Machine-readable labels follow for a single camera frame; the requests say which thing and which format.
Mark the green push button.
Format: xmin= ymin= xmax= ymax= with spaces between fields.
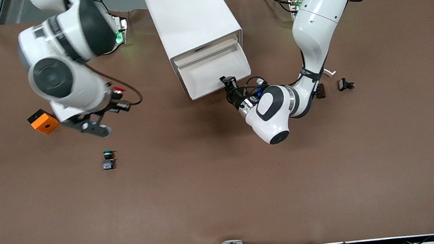
xmin=101 ymin=150 xmax=117 ymax=171

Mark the orange and black button box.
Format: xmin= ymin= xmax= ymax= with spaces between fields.
xmin=27 ymin=108 xmax=61 ymax=136

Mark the dark brown small component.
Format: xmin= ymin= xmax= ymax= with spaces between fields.
xmin=314 ymin=83 xmax=327 ymax=100

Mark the black small component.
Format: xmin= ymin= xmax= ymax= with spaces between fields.
xmin=338 ymin=77 xmax=356 ymax=92

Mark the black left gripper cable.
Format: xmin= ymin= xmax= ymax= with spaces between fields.
xmin=244 ymin=75 xmax=269 ymax=96

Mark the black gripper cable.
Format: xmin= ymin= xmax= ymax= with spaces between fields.
xmin=244 ymin=75 xmax=269 ymax=96
xmin=88 ymin=60 xmax=144 ymax=110

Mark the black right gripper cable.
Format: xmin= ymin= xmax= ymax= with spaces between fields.
xmin=88 ymin=60 xmax=144 ymax=110

